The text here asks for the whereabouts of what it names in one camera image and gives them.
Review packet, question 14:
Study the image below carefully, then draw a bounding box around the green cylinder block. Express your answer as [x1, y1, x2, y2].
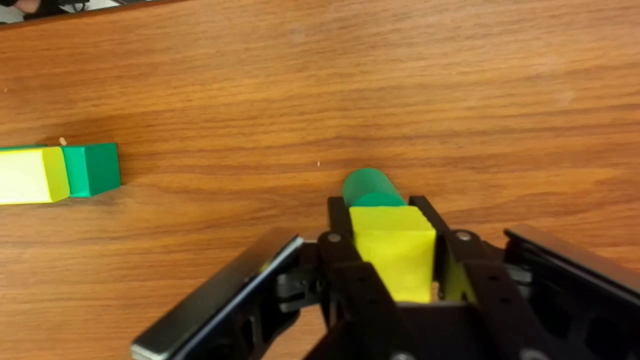
[342, 169, 405, 207]

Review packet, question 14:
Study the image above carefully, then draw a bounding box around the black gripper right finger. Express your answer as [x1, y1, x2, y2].
[410, 196, 534, 360]

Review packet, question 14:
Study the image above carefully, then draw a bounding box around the yellow rectangular block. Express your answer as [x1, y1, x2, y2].
[0, 147, 71, 205]

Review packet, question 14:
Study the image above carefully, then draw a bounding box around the small yellow cube block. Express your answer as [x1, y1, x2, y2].
[349, 205, 478, 307]

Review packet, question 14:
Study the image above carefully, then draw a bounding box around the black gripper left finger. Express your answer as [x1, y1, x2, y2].
[317, 196, 396, 360]

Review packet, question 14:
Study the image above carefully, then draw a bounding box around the wooden table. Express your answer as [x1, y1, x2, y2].
[0, 0, 640, 360]

